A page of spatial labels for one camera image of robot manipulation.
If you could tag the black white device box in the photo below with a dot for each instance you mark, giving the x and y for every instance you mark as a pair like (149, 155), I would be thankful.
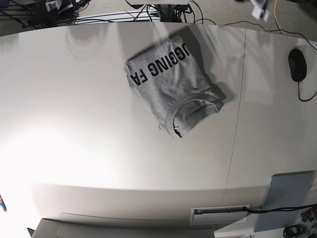
(59, 5)

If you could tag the grey laptop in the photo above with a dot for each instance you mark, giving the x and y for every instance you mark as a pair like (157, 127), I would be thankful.
(284, 190)

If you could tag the grey T-shirt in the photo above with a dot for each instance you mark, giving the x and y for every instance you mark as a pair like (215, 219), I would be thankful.
(170, 83)

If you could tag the grey metal stand post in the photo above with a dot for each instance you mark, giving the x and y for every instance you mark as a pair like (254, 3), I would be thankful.
(166, 12)

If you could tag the white table cable slot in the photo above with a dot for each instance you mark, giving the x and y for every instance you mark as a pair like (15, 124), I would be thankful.
(218, 215)

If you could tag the black computer mouse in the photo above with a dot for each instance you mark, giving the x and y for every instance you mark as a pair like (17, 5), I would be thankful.
(297, 64)

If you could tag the blue orange object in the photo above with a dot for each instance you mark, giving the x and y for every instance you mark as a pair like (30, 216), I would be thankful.
(2, 204)

